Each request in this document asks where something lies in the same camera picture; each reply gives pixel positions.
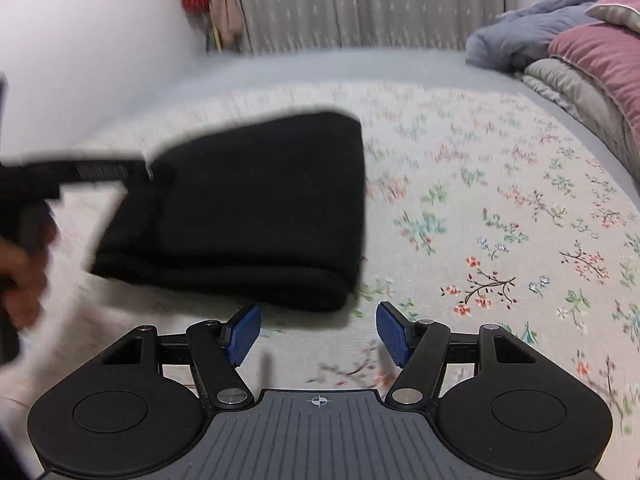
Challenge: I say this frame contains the black pants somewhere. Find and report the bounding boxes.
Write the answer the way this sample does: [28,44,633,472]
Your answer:
[91,110,366,312]

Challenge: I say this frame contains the person left hand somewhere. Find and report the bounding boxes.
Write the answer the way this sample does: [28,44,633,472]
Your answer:
[1,218,58,330]

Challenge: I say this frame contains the floral white cloth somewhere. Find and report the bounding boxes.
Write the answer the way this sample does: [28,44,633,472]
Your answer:
[0,77,640,441]

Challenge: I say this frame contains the light blue bed sheet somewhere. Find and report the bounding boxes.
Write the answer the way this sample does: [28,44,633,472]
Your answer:
[81,49,639,204]

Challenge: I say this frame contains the pink hanging garment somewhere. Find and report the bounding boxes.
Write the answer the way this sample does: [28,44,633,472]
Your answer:
[209,0,243,48]

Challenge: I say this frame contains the blue grey blanket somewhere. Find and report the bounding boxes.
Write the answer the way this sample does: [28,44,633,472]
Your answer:
[465,0,599,73]

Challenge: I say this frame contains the grey patterned curtain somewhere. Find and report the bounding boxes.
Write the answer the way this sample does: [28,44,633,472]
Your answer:
[239,0,516,54]

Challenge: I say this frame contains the yellow stick by wall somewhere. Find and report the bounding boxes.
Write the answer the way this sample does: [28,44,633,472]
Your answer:
[212,25,224,52]

